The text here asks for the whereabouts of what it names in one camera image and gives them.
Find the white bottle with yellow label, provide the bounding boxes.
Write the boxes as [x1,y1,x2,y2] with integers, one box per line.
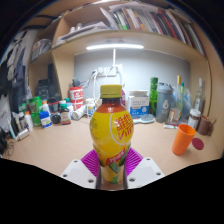
[85,98,97,118]

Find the flat round red coaster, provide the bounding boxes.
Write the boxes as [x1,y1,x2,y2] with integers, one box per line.
[191,137,205,151]

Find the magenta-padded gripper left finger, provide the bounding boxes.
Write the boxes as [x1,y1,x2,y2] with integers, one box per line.
[60,149,102,190]

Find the clear glass bottle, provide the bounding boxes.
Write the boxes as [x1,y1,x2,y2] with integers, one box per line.
[194,77,206,113]

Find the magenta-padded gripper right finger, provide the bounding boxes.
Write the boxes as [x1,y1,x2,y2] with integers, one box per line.
[123,147,166,190]

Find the silver cylinder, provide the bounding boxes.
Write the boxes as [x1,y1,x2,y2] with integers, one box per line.
[14,128,30,141]

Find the orange plastic cup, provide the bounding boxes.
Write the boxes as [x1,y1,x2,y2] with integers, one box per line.
[171,123,197,156]

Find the white bottle with blue label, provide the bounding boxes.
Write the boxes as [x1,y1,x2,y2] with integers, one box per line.
[38,101,53,129]

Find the black device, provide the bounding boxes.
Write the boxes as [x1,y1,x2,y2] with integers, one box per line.
[34,78,61,101]

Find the clear bottle with gold cap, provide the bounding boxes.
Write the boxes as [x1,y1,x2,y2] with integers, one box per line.
[171,75,184,123]

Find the green bottle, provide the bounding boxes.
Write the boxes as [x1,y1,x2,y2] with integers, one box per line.
[148,77,159,116]

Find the hanging dark clothes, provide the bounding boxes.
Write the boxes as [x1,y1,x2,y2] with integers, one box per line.
[0,33,28,111]

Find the yellow drink bottle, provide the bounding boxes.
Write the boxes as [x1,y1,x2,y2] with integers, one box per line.
[89,84,135,186]

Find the white and blue carton box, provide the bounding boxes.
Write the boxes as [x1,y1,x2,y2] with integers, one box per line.
[127,89,150,119]

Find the light blue hairbrush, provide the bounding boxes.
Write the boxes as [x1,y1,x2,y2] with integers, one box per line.
[132,113,156,125]

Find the red and white canister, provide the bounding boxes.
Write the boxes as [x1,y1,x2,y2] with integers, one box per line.
[68,86,84,111]

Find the white light bar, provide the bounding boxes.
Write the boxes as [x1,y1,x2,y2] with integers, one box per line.
[85,43,145,51]

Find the small white bottle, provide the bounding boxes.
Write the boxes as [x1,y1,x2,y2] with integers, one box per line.
[23,110,35,132]

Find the brown mug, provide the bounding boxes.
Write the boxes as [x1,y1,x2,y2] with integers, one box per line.
[197,114,218,136]

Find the white cylinder bottle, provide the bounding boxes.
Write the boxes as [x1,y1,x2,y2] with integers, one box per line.
[71,104,88,121]

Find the wooden shelf unit with books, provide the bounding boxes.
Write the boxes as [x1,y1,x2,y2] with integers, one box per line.
[26,0,214,118]

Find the brown jar with white lid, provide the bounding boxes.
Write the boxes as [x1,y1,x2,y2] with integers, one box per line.
[187,108,202,130]

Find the dark bottle with red label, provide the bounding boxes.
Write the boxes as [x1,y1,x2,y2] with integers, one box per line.
[59,103,72,126]

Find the green container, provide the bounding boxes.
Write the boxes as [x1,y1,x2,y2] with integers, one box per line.
[28,96,43,127]

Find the white tube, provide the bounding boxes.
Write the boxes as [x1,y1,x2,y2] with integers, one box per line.
[162,124,179,130]

